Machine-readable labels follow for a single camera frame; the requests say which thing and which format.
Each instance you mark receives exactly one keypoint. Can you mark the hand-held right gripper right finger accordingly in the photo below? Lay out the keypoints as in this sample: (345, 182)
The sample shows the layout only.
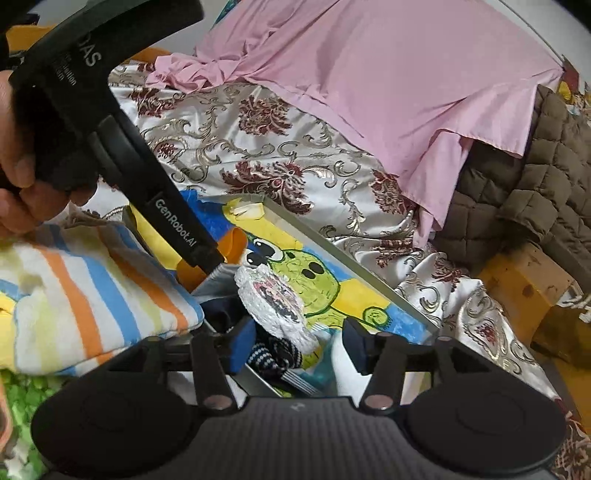
(356, 346)

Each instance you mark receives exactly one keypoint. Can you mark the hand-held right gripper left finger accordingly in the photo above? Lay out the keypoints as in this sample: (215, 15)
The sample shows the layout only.
(241, 346)

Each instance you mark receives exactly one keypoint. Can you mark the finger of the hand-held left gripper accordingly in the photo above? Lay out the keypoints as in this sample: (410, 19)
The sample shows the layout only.
(210, 258)

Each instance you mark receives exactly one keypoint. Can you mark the orange silicone cup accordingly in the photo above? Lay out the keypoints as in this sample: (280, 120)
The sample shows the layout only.
(235, 244)

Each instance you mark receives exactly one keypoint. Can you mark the navy striped knit cloth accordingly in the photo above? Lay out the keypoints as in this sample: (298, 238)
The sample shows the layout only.
(272, 355)

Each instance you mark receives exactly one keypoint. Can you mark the white lace round cloth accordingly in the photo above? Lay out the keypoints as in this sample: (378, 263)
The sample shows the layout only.
(272, 300)

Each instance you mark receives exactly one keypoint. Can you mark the pastel striped cloth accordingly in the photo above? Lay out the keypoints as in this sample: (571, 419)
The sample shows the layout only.
(92, 300)

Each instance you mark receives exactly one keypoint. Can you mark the person's left hand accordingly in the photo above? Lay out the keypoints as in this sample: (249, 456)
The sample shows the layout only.
(9, 138)

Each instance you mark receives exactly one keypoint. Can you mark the floral satin blanket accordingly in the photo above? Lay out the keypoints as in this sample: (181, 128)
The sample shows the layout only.
(277, 138)

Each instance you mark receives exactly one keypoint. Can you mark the brown printed cloth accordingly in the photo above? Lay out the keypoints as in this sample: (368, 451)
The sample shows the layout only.
(563, 332)

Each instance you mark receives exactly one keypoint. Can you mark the green patterned pouch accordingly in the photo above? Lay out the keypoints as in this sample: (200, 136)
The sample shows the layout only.
(23, 406)

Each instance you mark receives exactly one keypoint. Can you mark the brown quilted jacket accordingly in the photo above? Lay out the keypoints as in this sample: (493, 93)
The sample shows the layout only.
(531, 184)

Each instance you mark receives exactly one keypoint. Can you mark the pink sheet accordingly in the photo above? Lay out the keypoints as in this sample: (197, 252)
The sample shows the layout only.
(369, 69)

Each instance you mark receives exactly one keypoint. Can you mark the wooden bunk frame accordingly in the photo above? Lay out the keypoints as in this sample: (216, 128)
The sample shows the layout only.
(517, 277)

